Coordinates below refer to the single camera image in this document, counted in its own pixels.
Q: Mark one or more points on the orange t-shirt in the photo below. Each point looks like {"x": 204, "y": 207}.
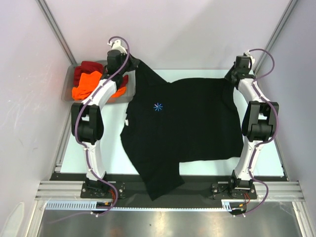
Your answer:
{"x": 88, "y": 82}

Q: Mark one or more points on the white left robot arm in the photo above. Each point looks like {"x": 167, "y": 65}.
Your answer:
{"x": 87, "y": 122}

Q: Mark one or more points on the white slotted cable duct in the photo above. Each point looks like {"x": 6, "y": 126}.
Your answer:
{"x": 225, "y": 206}

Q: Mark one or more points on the black t-shirt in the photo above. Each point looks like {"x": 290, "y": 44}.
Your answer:
{"x": 168, "y": 123}

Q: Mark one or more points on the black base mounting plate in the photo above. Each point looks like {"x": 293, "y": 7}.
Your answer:
{"x": 177, "y": 192}

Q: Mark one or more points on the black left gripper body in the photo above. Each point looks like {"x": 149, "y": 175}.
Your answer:
{"x": 124, "y": 57}

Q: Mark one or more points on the dark red t-shirt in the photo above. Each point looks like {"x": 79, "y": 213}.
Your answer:
{"x": 87, "y": 67}

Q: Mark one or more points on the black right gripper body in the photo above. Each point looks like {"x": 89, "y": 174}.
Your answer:
{"x": 230, "y": 75}

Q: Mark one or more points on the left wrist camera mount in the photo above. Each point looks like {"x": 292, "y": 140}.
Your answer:
{"x": 117, "y": 45}

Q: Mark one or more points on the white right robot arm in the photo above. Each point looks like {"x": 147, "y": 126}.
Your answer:
{"x": 259, "y": 127}

